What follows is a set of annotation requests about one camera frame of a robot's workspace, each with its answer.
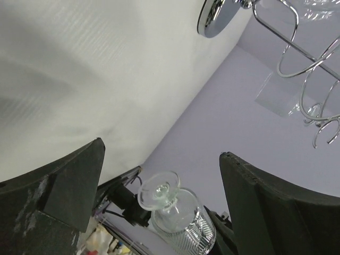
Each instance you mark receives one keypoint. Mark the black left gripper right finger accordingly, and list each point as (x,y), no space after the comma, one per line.
(270,215)

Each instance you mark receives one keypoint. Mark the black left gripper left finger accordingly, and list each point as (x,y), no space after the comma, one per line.
(45,210)

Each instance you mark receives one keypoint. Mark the ribbed clear wine glass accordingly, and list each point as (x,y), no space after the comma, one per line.
(177,215)

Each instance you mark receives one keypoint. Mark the chrome wine glass rack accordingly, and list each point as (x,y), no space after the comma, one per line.
(304,82)

